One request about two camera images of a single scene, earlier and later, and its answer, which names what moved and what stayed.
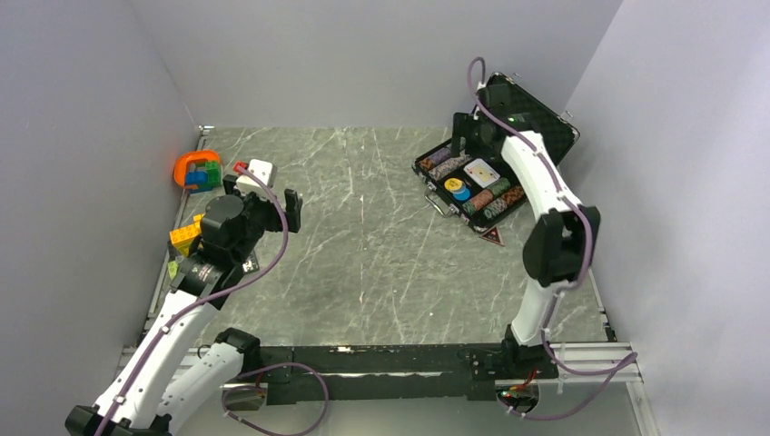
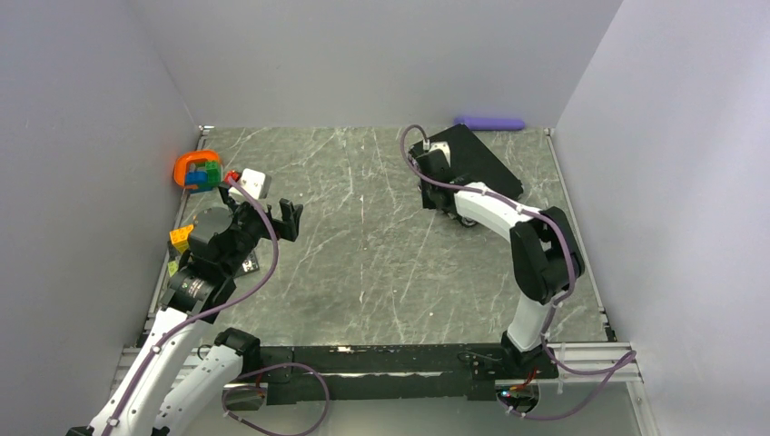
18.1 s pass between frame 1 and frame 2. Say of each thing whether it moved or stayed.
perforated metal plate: stayed
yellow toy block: stayed
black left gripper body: stayed
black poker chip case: moved
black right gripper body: moved
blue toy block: stayed
